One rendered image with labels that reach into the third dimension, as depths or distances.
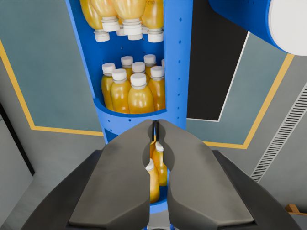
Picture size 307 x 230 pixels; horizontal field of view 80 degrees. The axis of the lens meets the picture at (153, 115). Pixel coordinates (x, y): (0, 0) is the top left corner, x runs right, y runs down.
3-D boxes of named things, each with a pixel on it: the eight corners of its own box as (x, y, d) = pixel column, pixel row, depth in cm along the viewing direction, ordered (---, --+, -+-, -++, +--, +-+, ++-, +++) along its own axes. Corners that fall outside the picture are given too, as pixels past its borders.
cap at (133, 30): (123, 20, 41) (124, 29, 42) (122, 23, 37) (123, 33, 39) (140, 19, 41) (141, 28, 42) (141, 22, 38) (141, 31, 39)
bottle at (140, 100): (155, 129, 61) (151, 76, 51) (157, 144, 55) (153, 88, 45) (133, 131, 61) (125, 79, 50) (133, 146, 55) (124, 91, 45)
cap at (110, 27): (121, 18, 43) (122, 26, 44) (111, 17, 45) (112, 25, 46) (108, 21, 41) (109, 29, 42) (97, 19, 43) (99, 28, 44)
